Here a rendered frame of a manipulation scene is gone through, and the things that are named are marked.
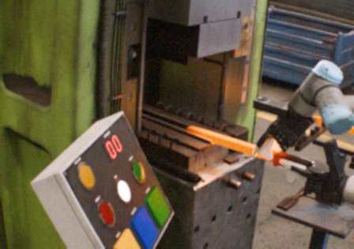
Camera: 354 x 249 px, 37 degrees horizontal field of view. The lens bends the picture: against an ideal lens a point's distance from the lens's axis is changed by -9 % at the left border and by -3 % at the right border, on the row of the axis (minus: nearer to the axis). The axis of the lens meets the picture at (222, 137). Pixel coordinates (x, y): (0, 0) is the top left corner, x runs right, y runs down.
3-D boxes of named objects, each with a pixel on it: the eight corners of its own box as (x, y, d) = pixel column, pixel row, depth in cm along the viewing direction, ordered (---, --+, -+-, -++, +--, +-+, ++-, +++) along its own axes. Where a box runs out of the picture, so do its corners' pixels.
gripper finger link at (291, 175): (273, 179, 155) (302, 189, 150) (275, 160, 153) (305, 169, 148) (278, 175, 157) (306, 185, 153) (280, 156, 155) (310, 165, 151)
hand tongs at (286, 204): (340, 158, 248) (340, 156, 248) (348, 160, 246) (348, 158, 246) (276, 207, 201) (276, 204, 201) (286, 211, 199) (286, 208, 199)
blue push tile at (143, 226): (159, 233, 121) (144, 205, 119) (149, 251, 114) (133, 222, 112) (152, 235, 122) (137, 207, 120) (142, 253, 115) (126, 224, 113)
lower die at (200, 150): (227, 156, 177) (230, 132, 174) (187, 176, 162) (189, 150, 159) (132, 119, 199) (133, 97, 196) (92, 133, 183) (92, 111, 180)
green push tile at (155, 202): (170, 212, 130) (156, 185, 128) (162, 227, 123) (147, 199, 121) (164, 214, 131) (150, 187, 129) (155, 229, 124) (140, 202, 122)
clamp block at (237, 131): (248, 146, 187) (250, 128, 184) (234, 153, 180) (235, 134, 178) (219, 135, 193) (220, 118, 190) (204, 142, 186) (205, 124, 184)
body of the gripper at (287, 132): (282, 154, 151) (306, 125, 144) (261, 132, 153) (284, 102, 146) (295, 146, 157) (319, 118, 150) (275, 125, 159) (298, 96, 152)
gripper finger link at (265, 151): (259, 171, 156) (279, 149, 151) (245, 156, 157) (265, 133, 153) (264, 168, 158) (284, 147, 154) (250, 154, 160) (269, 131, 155)
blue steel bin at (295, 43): (357, 89, 592) (369, 26, 564) (330, 105, 528) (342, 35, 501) (263, 63, 648) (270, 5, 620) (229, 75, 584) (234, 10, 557)
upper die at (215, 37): (239, 48, 164) (242, 17, 160) (197, 58, 148) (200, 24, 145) (137, 24, 185) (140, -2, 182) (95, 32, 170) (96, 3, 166)
